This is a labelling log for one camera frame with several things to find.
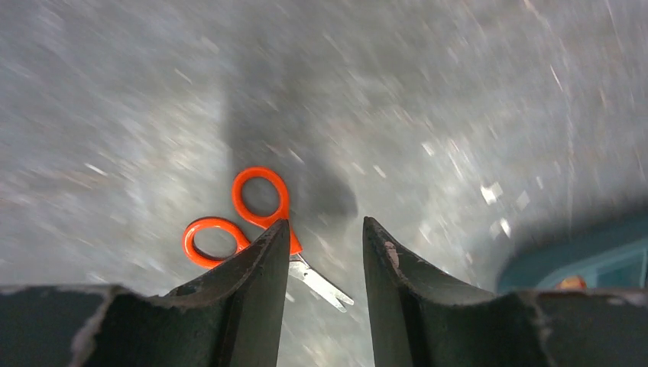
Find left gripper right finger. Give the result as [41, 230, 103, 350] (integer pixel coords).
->
[363, 217, 647, 366]

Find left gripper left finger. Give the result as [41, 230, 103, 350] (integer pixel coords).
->
[1, 219, 290, 366]

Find orange handled small scissors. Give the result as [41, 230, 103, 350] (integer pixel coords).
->
[182, 166, 355, 313]

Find teal plastic tray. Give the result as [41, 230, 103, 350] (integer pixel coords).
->
[496, 214, 647, 294]

